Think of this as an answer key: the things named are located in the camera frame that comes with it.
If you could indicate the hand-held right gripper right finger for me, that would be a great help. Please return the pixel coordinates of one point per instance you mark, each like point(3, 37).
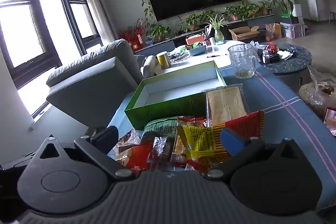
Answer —
point(231, 140)

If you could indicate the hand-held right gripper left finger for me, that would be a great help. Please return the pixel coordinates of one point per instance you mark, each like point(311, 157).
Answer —
point(109, 136)

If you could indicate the brown snack packet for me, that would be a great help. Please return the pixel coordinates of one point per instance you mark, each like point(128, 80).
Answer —
point(126, 140)

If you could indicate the red yellow striped snack bag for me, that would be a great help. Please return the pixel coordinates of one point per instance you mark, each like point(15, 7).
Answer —
point(204, 140)

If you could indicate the red packet with beige print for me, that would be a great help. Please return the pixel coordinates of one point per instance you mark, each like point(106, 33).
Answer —
point(139, 157)

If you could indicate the toast bread packet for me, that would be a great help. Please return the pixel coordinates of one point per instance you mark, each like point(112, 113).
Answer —
point(225, 103)

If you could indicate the red checkered edge snack packet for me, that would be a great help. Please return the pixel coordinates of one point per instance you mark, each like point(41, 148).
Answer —
point(191, 121)

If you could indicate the green patterned snack packet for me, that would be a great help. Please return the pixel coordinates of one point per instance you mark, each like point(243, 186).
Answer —
point(160, 129)

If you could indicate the clear bread packet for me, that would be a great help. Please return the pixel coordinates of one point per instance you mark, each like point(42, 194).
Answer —
point(168, 149)

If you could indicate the green cardboard box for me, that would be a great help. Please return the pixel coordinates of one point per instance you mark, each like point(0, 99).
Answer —
point(168, 108)

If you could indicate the grey sofa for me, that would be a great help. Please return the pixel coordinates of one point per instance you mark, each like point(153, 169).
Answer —
point(92, 77)

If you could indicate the glass mug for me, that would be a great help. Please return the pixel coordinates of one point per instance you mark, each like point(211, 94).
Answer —
point(240, 61)

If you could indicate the white cushion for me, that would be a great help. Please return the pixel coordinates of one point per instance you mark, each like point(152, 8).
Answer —
point(149, 66)

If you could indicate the black pen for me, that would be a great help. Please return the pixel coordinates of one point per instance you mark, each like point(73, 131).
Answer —
point(216, 55)

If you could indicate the white oval table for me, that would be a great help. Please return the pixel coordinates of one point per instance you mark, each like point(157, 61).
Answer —
point(199, 59)

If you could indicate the small glass jar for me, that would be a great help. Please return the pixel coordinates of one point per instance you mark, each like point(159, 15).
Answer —
point(266, 57)

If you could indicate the gold can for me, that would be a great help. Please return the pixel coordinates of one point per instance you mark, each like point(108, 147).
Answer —
point(163, 60)

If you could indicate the small clear plastic bag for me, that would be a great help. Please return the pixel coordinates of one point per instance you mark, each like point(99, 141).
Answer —
point(255, 48)

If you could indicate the black wallet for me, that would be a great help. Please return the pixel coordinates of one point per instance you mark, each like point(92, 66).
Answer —
point(275, 55)

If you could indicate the blue basket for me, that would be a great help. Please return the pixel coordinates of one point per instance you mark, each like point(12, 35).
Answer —
point(197, 50)

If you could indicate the dark round stone table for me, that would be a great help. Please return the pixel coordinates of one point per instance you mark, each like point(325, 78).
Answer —
point(291, 64)

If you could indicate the large clear plastic bag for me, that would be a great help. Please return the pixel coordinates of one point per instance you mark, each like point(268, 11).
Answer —
point(317, 95)

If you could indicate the glass plate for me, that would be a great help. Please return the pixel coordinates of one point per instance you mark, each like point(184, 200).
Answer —
point(178, 57)

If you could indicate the white cup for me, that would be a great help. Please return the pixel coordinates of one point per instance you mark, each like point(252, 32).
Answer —
point(212, 41)

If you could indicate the small red box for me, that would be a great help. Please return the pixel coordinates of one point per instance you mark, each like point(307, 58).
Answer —
point(273, 47)

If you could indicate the white tissue packet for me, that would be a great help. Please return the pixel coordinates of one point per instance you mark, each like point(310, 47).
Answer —
point(285, 54)

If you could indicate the red berry decoration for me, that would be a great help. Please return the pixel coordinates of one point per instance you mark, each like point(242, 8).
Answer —
point(136, 37)

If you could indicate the spider plant in glass vase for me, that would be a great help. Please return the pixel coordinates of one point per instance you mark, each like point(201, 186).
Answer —
point(218, 35)

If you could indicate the orange box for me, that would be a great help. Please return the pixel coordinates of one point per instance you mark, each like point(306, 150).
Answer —
point(194, 40)

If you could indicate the open cardboard box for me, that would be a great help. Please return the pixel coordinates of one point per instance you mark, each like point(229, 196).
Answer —
point(244, 34)

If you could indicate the orange plastic bag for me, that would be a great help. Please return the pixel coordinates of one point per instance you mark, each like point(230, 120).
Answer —
point(273, 32)

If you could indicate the potted green plant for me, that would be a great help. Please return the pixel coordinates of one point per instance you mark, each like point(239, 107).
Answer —
point(157, 31)
point(193, 20)
point(263, 8)
point(237, 12)

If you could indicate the clear storage bin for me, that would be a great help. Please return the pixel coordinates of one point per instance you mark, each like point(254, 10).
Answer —
point(292, 31)

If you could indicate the black box with green lid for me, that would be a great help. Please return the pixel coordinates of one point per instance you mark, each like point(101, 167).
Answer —
point(290, 18)

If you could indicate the dark framed window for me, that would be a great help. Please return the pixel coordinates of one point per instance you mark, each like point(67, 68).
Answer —
point(39, 16)

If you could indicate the tall plant in white pot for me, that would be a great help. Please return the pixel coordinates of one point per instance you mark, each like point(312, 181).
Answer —
point(296, 10)

